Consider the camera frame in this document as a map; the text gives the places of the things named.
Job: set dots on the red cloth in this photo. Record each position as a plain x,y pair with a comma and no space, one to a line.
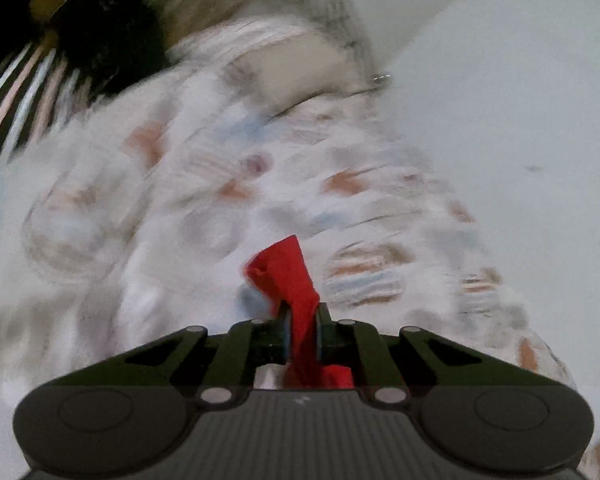
287,280

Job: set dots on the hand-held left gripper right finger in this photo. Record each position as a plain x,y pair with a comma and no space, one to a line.
321,332

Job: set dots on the beige pillow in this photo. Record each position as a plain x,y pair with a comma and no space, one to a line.
285,70

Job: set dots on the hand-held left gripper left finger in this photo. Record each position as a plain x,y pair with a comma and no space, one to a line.
279,332

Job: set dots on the black white striped cloth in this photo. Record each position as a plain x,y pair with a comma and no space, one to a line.
15,105

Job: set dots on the dark cloth with yellow patch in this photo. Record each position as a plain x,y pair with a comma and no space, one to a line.
100,25

